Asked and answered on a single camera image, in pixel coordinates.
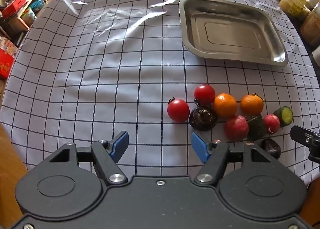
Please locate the jar of brown powder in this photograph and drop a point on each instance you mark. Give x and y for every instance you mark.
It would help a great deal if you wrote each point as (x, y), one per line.
(312, 28)

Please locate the orange mandarin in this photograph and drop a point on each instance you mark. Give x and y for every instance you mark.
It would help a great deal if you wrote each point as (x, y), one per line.
(225, 105)
(252, 105)

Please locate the yellow honey jar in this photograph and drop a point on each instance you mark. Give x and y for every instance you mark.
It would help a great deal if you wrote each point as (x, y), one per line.
(293, 2)

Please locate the white checked tablecloth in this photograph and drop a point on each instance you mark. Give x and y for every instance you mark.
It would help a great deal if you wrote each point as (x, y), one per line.
(100, 73)

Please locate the small dark water chestnut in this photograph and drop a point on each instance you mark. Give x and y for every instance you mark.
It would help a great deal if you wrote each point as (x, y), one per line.
(271, 148)

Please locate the green cucumber piece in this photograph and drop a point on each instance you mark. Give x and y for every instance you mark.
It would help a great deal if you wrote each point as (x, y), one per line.
(257, 128)
(285, 116)

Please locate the blue basket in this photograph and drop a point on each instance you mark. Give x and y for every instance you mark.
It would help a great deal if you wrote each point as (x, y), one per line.
(37, 5)

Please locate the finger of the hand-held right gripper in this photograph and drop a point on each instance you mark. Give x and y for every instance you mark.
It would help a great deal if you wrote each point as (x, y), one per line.
(306, 140)

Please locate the red storage box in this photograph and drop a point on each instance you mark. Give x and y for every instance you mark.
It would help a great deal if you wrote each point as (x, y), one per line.
(15, 4)

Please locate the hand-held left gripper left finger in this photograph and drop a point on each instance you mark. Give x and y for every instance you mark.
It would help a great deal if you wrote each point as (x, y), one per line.
(119, 145)

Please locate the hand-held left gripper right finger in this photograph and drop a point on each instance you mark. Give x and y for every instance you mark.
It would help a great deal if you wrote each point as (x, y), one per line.
(200, 147)

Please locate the stainless steel tray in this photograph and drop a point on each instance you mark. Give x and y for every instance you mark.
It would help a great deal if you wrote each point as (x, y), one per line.
(225, 31)

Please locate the large red radish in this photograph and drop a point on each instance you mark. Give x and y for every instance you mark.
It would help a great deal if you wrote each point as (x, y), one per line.
(236, 128)

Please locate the red cherry tomato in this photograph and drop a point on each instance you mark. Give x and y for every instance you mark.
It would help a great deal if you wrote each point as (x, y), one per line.
(178, 110)
(205, 94)

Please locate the small red radish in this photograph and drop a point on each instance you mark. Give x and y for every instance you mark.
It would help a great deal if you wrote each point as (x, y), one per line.
(271, 122)

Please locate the red patterned gift box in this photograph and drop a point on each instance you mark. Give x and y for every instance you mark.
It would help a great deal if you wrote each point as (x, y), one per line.
(5, 62)

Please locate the large dark water chestnut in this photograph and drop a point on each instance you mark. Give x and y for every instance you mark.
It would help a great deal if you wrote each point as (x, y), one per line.
(202, 118)

